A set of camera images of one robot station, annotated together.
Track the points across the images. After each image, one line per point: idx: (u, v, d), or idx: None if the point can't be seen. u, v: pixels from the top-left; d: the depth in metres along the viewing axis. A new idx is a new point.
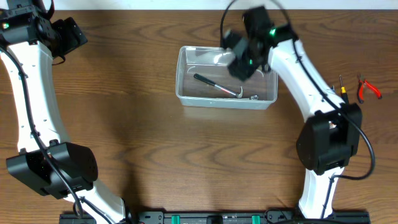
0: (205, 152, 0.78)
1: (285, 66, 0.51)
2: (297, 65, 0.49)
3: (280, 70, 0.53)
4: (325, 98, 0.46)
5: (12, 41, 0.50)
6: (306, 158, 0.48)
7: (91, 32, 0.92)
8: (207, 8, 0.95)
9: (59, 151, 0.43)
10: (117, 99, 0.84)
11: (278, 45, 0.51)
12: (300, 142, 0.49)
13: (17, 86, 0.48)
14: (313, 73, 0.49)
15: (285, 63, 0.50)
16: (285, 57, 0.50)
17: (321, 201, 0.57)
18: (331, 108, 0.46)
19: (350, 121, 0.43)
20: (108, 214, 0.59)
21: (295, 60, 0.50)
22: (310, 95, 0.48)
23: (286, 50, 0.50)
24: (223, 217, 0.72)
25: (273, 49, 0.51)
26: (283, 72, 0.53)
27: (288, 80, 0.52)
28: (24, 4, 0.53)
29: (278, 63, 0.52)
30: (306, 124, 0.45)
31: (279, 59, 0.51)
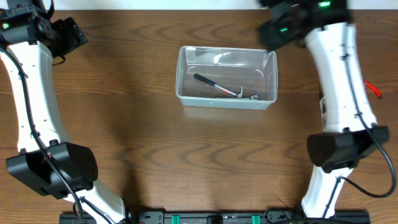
0: (205, 152, 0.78)
1: (326, 58, 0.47)
2: (341, 64, 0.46)
3: (318, 58, 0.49)
4: (359, 116, 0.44)
5: (12, 41, 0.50)
6: (316, 157, 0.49)
7: (91, 32, 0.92)
8: (207, 8, 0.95)
9: (59, 152, 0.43)
10: (117, 99, 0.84)
11: (327, 28, 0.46)
12: (314, 140, 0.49)
13: (17, 86, 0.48)
14: (354, 79, 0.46)
15: (328, 56, 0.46)
16: (330, 48, 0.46)
17: (324, 201, 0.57)
18: (360, 128, 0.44)
19: (375, 142, 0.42)
20: (108, 214, 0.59)
21: (341, 55, 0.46)
22: (344, 106, 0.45)
23: (336, 40, 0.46)
24: (223, 217, 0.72)
25: (319, 32, 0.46)
26: (321, 63, 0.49)
27: (323, 68, 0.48)
28: (25, 4, 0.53)
29: (318, 48, 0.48)
30: (331, 137, 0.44)
31: (324, 44, 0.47)
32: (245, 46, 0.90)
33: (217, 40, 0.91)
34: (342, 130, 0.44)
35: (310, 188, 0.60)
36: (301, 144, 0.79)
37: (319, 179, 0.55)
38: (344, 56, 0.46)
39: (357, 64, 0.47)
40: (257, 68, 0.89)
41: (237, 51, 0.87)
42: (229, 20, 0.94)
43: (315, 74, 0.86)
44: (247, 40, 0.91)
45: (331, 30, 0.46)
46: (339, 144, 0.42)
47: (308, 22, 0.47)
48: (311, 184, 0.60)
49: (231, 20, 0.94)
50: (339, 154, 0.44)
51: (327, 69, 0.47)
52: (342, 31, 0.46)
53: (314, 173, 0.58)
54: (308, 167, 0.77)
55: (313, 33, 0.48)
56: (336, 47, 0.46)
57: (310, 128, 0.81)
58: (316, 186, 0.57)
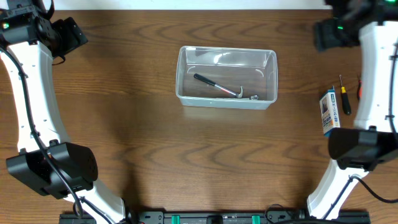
0: (205, 152, 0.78)
1: (375, 52, 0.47)
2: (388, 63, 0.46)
3: (366, 53, 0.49)
4: (390, 117, 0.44)
5: (12, 41, 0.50)
6: (333, 150, 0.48)
7: (91, 33, 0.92)
8: (207, 8, 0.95)
9: (59, 152, 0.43)
10: (117, 99, 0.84)
11: (385, 25, 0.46)
12: (334, 134, 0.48)
13: (17, 86, 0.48)
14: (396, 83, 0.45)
15: (378, 52, 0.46)
16: (382, 45, 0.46)
17: (330, 200, 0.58)
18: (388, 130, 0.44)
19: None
20: (108, 214, 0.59)
21: (391, 54, 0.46)
22: (378, 105, 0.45)
23: (390, 38, 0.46)
24: (223, 217, 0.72)
25: (376, 26, 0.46)
26: (367, 59, 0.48)
27: (368, 62, 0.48)
28: (25, 4, 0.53)
29: (369, 41, 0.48)
30: (355, 132, 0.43)
31: (377, 39, 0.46)
32: (245, 46, 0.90)
33: (218, 40, 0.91)
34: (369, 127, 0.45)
35: (320, 186, 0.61)
36: (301, 144, 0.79)
37: (331, 177, 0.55)
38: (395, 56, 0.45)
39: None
40: (257, 68, 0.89)
41: (237, 51, 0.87)
42: (229, 19, 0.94)
43: (315, 74, 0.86)
44: (247, 40, 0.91)
45: (389, 28, 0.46)
46: (360, 140, 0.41)
47: (366, 12, 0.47)
48: (321, 182, 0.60)
49: (231, 20, 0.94)
50: (356, 151, 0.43)
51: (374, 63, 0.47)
52: None
53: (326, 170, 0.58)
54: (308, 167, 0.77)
55: (368, 26, 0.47)
56: (388, 45, 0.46)
57: (310, 128, 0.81)
58: (326, 184, 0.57)
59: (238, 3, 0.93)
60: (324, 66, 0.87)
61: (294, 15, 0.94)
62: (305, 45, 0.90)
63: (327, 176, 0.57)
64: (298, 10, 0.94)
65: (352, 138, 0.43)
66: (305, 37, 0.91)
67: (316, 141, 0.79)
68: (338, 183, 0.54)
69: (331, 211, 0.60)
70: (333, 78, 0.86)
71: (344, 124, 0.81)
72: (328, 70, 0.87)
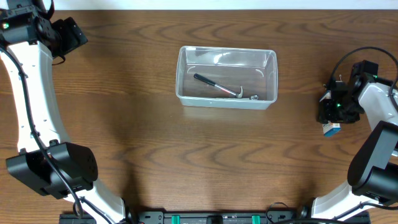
0: (205, 152, 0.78)
1: (372, 95, 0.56)
2: (385, 98, 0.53)
3: (368, 104, 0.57)
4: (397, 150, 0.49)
5: (12, 41, 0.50)
6: (357, 171, 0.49)
7: (91, 33, 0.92)
8: (207, 8, 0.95)
9: (59, 152, 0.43)
10: (117, 99, 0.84)
11: (375, 83, 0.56)
12: (356, 157, 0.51)
13: (17, 87, 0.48)
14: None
15: (376, 95, 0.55)
16: (379, 90, 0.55)
17: (336, 213, 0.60)
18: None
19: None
20: (108, 214, 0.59)
21: (386, 94, 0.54)
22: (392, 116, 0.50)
23: (383, 88, 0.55)
24: (223, 217, 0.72)
25: (369, 84, 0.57)
26: (370, 106, 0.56)
27: (370, 108, 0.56)
28: (24, 4, 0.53)
29: (369, 98, 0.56)
30: (375, 129, 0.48)
31: (375, 89, 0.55)
32: (245, 45, 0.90)
33: (218, 40, 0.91)
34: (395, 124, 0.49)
35: (329, 197, 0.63)
36: (301, 144, 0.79)
37: (342, 195, 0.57)
38: (390, 91, 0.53)
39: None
40: (257, 68, 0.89)
41: (237, 51, 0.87)
42: (229, 19, 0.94)
43: (315, 74, 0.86)
44: (247, 40, 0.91)
45: (378, 85, 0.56)
46: (386, 131, 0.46)
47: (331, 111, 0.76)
48: (335, 191, 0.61)
49: (231, 20, 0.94)
50: (383, 148, 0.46)
51: (374, 111, 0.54)
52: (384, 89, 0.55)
53: (342, 185, 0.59)
54: (308, 167, 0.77)
55: (365, 89, 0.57)
56: (384, 89, 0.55)
57: (310, 128, 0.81)
58: (337, 198, 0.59)
59: (238, 3, 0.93)
60: (324, 66, 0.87)
61: (294, 15, 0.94)
62: (306, 45, 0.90)
63: (341, 190, 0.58)
64: (298, 10, 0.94)
65: (374, 137, 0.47)
66: (305, 37, 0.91)
67: (316, 141, 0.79)
68: (349, 204, 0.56)
69: None
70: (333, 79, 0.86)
71: (344, 124, 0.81)
72: (328, 71, 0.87)
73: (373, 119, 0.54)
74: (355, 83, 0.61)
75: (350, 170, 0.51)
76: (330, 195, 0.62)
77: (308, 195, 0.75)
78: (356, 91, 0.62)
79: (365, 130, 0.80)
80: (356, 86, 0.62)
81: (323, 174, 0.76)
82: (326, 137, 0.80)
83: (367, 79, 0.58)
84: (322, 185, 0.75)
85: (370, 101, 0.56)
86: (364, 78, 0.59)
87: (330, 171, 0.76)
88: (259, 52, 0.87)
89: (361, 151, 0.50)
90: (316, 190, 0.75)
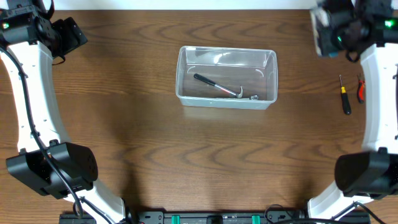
0: (205, 153, 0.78)
1: (374, 71, 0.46)
2: (388, 79, 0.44)
3: (367, 73, 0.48)
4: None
5: (12, 41, 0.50)
6: (342, 180, 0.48)
7: (91, 33, 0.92)
8: (206, 8, 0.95)
9: (59, 152, 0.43)
10: (117, 99, 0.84)
11: (385, 44, 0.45)
12: (343, 162, 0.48)
13: (17, 87, 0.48)
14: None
15: (380, 71, 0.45)
16: (385, 66, 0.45)
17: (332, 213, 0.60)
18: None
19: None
20: (108, 214, 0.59)
21: (393, 75, 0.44)
22: (386, 125, 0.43)
23: (393, 58, 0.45)
24: (223, 217, 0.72)
25: (377, 46, 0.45)
26: (369, 78, 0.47)
27: (370, 86, 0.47)
28: (25, 4, 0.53)
29: (371, 68, 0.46)
30: (364, 156, 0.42)
31: (379, 60, 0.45)
32: (245, 46, 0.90)
33: (218, 40, 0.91)
34: (377, 149, 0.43)
35: (322, 198, 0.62)
36: (301, 144, 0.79)
37: (335, 196, 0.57)
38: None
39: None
40: (257, 68, 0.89)
41: (237, 51, 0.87)
42: (229, 19, 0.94)
43: (315, 74, 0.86)
44: (247, 40, 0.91)
45: (388, 50, 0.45)
46: (374, 164, 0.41)
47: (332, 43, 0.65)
48: (326, 193, 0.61)
49: (231, 20, 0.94)
50: (369, 177, 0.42)
51: (374, 98, 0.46)
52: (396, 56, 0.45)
53: (333, 185, 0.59)
54: (308, 167, 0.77)
55: (369, 48, 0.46)
56: (392, 66, 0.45)
57: (310, 128, 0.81)
58: (330, 200, 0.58)
59: (239, 3, 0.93)
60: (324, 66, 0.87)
61: (293, 15, 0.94)
62: (306, 45, 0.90)
63: (332, 191, 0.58)
64: (298, 10, 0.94)
65: (361, 163, 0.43)
66: (305, 37, 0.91)
67: (316, 140, 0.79)
68: (343, 205, 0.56)
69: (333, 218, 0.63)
70: (333, 78, 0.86)
71: (344, 124, 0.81)
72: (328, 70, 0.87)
73: (372, 99, 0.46)
74: (360, 29, 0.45)
75: (338, 171, 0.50)
76: (323, 196, 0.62)
77: (308, 195, 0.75)
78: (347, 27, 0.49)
79: None
80: (361, 33, 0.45)
81: (323, 174, 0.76)
82: (326, 137, 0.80)
83: (377, 33, 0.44)
84: (322, 185, 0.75)
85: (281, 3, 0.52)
86: (374, 20, 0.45)
87: (330, 171, 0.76)
88: (259, 52, 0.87)
89: (349, 164, 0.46)
90: (316, 190, 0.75)
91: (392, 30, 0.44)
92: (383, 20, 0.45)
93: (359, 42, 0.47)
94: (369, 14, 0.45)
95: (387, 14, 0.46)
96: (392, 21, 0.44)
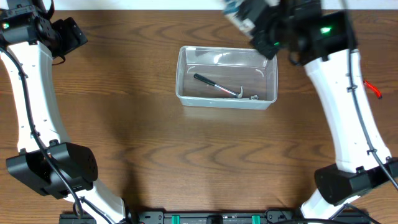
0: (205, 153, 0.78)
1: (328, 87, 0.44)
2: (343, 93, 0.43)
3: (319, 88, 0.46)
4: (372, 152, 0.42)
5: (12, 41, 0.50)
6: (325, 193, 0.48)
7: (91, 33, 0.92)
8: (206, 8, 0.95)
9: (59, 152, 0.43)
10: (117, 99, 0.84)
11: (330, 56, 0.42)
12: (323, 175, 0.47)
13: (17, 87, 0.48)
14: (362, 109, 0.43)
15: (333, 88, 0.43)
16: (336, 80, 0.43)
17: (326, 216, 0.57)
18: (374, 164, 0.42)
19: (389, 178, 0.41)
20: (108, 214, 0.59)
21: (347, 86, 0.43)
22: (355, 143, 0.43)
23: (341, 69, 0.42)
24: (223, 217, 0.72)
25: (323, 63, 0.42)
26: (322, 93, 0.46)
27: (325, 99, 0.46)
28: (24, 4, 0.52)
29: (322, 85, 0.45)
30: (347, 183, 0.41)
31: (328, 78, 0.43)
32: (245, 46, 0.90)
33: (218, 40, 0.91)
34: (356, 171, 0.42)
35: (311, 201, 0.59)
36: (300, 144, 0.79)
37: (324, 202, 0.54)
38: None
39: (364, 93, 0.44)
40: (257, 68, 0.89)
41: (237, 51, 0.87)
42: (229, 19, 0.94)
43: None
44: (247, 40, 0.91)
45: (334, 61, 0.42)
46: (358, 189, 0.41)
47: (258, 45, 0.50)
48: (313, 198, 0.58)
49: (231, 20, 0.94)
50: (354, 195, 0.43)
51: (334, 113, 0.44)
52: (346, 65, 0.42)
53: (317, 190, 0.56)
54: (308, 167, 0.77)
55: (313, 63, 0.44)
56: (342, 78, 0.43)
57: (310, 128, 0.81)
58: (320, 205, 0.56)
59: None
60: None
61: None
62: None
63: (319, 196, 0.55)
64: None
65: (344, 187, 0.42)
66: None
67: (316, 140, 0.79)
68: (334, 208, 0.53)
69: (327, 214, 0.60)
70: None
71: None
72: None
73: (333, 117, 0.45)
74: (299, 41, 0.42)
75: (318, 181, 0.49)
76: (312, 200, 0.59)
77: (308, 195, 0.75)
78: (281, 27, 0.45)
79: None
80: (300, 45, 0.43)
81: None
82: (326, 137, 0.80)
83: (318, 45, 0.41)
84: None
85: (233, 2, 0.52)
86: (311, 30, 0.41)
87: None
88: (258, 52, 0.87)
89: (330, 182, 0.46)
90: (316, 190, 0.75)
91: (329, 36, 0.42)
92: (321, 28, 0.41)
93: (302, 51, 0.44)
94: (300, 20, 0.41)
95: (319, 15, 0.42)
96: (328, 25, 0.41)
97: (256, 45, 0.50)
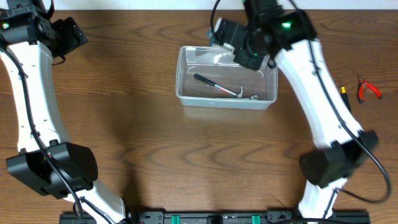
0: (205, 152, 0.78)
1: (296, 74, 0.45)
2: (310, 77, 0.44)
3: (289, 77, 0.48)
4: (342, 124, 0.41)
5: (12, 41, 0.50)
6: (310, 177, 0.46)
7: (91, 33, 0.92)
8: (206, 8, 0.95)
9: (59, 151, 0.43)
10: (117, 99, 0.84)
11: (293, 48, 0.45)
12: (303, 159, 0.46)
13: (17, 87, 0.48)
14: (330, 90, 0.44)
15: (300, 73, 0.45)
16: (301, 66, 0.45)
17: (322, 207, 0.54)
18: (348, 138, 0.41)
19: (364, 149, 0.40)
20: (108, 213, 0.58)
21: (313, 71, 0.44)
22: (326, 121, 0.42)
23: (304, 56, 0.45)
24: (224, 217, 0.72)
25: (286, 52, 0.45)
26: (293, 82, 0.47)
27: (298, 90, 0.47)
28: (25, 4, 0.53)
29: (291, 74, 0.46)
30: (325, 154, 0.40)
31: (293, 64, 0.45)
32: None
33: None
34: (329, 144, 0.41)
35: (305, 196, 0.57)
36: (301, 144, 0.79)
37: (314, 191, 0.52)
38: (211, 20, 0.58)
39: (331, 78, 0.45)
40: None
41: None
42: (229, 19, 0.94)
43: None
44: None
45: (296, 50, 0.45)
46: (332, 158, 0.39)
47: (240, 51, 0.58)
48: (306, 191, 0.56)
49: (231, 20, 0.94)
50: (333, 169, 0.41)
51: (305, 99, 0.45)
52: (308, 51, 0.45)
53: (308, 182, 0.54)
54: None
55: (278, 55, 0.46)
56: (306, 64, 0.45)
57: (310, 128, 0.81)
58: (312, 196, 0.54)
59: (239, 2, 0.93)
60: None
61: None
62: None
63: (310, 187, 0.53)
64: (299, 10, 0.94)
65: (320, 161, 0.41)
66: None
67: None
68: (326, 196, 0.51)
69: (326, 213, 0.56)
70: (333, 78, 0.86)
71: None
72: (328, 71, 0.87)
73: (305, 103, 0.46)
74: (264, 38, 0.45)
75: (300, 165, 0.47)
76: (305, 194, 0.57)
77: None
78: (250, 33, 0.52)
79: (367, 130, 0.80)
80: (267, 42, 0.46)
81: None
82: None
83: (280, 38, 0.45)
84: None
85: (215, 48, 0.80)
86: (272, 27, 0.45)
87: None
88: None
89: (308, 162, 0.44)
90: None
91: (291, 30, 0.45)
92: (281, 23, 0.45)
93: (270, 48, 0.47)
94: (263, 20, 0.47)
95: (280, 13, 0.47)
96: (290, 21, 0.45)
97: (240, 62, 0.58)
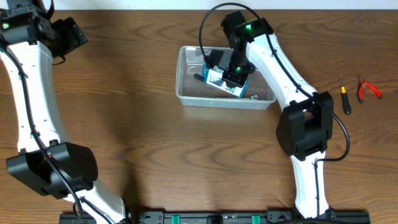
0: (205, 152, 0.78)
1: (260, 59, 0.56)
2: (270, 59, 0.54)
3: (257, 63, 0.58)
4: (298, 88, 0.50)
5: (12, 41, 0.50)
6: (286, 146, 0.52)
7: (91, 33, 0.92)
8: (206, 8, 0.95)
9: (59, 152, 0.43)
10: (117, 99, 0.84)
11: (255, 39, 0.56)
12: (278, 130, 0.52)
13: (17, 87, 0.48)
14: (288, 66, 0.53)
15: (262, 56, 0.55)
16: (262, 51, 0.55)
17: (312, 193, 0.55)
18: (305, 99, 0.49)
19: (319, 103, 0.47)
20: (108, 213, 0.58)
21: (270, 54, 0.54)
22: (285, 86, 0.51)
23: (263, 44, 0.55)
24: (224, 217, 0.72)
25: (250, 44, 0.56)
26: (260, 66, 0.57)
27: (266, 74, 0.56)
28: (24, 5, 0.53)
29: (258, 60, 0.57)
30: (282, 114, 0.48)
31: (256, 51, 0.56)
32: None
33: (218, 40, 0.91)
34: (290, 102, 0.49)
35: (297, 187, 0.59)
36: None
37: (300, 176, 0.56)
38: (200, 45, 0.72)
39: (286, 58, 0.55)
40: None
41: None
42: None
43: (315, 74, 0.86)
44: None
45: (258, 40, 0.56)
46: (291, 114, 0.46)
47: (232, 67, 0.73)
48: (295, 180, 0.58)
49: None
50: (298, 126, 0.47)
51: (269, 77, 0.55)
52: (265, 40, 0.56)
53: (295, 168, 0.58)
54: None
55: (247, 47, 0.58)
56: (265, 49, 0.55)
57: None
58: (300, 182, 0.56)
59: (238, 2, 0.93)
60: (324, 66, 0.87)
61: (293, 15, 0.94)
62: (306, 45, 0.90)
63: (296, 173, 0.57)
64: (299, 10, 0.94)
65: (286, 121, 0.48)
66: (305, 37, 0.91)
67: None
68: (310, 177, 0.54)
69: (321, 206, 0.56)
70: (333, 78, 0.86)
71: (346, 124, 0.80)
72: (328, 70, 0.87)
73: (270, 81, 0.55)
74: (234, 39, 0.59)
75: (278, 142, 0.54)
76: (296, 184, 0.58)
77: None
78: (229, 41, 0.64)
79: (367, 130, 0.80)
80: (236, 42, 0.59)
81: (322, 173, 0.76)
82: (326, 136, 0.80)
83: (245, 36, 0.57)
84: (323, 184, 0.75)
85: (204, 74, 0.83)
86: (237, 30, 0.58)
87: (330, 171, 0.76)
88: None
89: (280, 128, 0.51)
90: None
91: (253, 29, 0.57)
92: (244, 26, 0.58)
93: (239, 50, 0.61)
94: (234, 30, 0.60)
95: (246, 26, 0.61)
96: (250, 24, 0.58)
97: (229, 80, 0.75)
